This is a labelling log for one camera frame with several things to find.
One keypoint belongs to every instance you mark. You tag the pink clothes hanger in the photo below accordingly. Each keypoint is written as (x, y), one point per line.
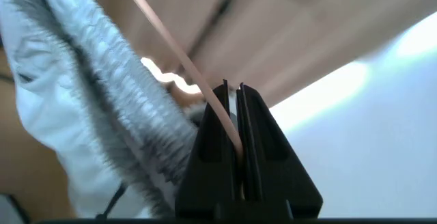
(177, 50)

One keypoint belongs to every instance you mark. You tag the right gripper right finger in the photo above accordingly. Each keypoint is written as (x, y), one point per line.
(280, 179)

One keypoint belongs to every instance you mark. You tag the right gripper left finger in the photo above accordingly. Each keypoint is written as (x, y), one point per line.
(208, 176)

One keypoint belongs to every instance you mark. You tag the pale grey shorts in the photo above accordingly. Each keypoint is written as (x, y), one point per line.
(85, 114)

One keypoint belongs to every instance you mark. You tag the beige curtain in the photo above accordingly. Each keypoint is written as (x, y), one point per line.
(273, 22)

